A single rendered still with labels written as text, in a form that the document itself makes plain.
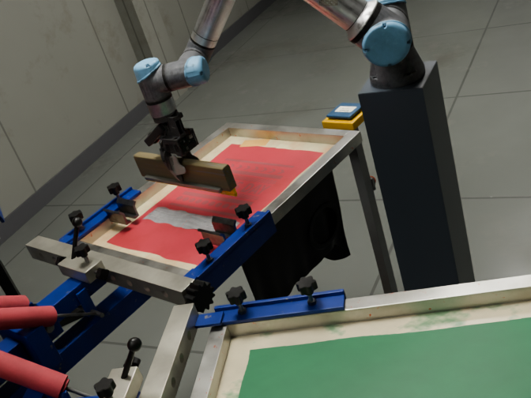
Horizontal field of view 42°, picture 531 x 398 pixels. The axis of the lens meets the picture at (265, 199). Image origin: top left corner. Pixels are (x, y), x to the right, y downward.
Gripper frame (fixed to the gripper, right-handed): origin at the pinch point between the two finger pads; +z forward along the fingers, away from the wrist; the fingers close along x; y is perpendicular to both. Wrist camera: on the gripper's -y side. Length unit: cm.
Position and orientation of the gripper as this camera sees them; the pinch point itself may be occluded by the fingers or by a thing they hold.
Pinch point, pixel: (183, 174)
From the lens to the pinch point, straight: 205.3
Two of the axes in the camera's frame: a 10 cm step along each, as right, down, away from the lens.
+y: 7.5, 1.2, -6.5
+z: 2.8, 8.3, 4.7
